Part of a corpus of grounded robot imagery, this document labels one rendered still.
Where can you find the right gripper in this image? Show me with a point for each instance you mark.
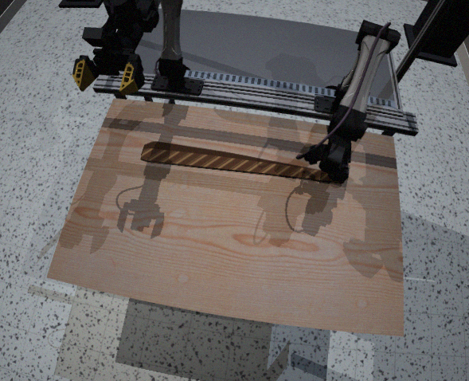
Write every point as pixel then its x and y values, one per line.
pixel 110 62

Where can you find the black slotted metal crossbar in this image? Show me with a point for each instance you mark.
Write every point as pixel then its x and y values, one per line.
pixel 406 125

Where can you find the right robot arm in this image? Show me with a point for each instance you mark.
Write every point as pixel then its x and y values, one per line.
pixel 133 24

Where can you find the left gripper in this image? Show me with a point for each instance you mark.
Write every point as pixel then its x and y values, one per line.
pixel 343 175

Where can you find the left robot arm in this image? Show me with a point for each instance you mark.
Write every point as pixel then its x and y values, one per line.
pixel 354 93

